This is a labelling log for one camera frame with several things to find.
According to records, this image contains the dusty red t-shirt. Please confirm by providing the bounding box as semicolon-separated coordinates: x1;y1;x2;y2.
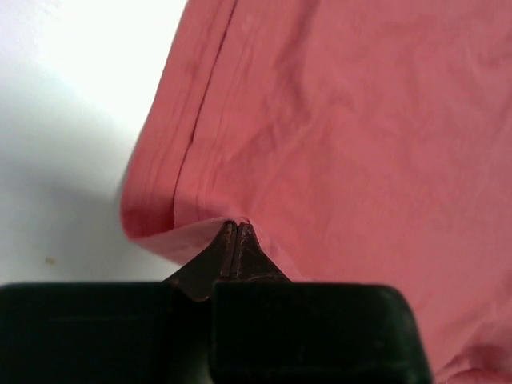
120;1;511;383

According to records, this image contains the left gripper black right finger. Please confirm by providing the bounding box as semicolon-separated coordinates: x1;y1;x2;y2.
211;224;433;383

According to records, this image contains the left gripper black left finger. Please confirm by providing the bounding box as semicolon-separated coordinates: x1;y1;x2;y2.
1;222;236;383

